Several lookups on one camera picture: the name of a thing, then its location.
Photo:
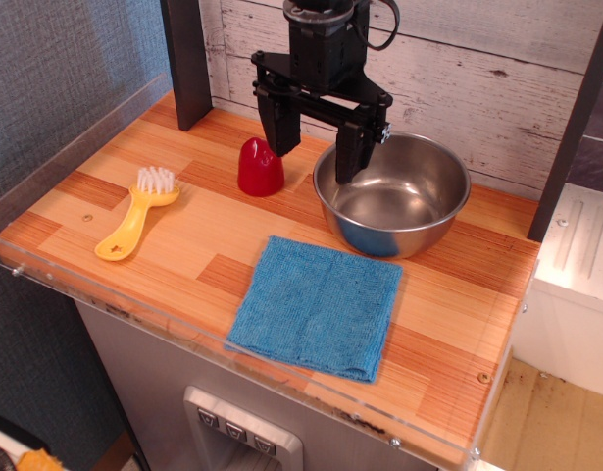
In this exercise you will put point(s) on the dark right shelf post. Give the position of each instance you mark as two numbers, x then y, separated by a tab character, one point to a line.
587	97

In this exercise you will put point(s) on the red plastic pepper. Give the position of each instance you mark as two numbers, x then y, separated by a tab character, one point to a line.
260	172

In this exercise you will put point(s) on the white toy sink unit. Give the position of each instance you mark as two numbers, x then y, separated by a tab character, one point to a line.
559	329

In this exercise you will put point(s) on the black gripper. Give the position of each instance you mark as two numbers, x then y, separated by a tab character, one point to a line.
322	76

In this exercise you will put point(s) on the stainless steel bowl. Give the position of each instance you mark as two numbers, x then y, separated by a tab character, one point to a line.
402	204

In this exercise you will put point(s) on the dark shelf post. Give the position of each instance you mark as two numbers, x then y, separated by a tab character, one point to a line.
188	61
587	97

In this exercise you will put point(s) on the blue folded cloth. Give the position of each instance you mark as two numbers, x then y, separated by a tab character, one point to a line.
318	308

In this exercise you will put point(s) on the yellow brush white bristles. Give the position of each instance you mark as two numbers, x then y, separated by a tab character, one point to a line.
154	187

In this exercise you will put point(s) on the yellow object bottom left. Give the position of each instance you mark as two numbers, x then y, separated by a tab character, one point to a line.
39	460

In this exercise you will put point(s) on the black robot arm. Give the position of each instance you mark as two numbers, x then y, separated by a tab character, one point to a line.
325	12

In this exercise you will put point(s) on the silver toy dispenser panel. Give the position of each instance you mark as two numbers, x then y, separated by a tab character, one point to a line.
228	437

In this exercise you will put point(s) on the dark left shelf post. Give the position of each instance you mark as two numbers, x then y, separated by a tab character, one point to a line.
188	61

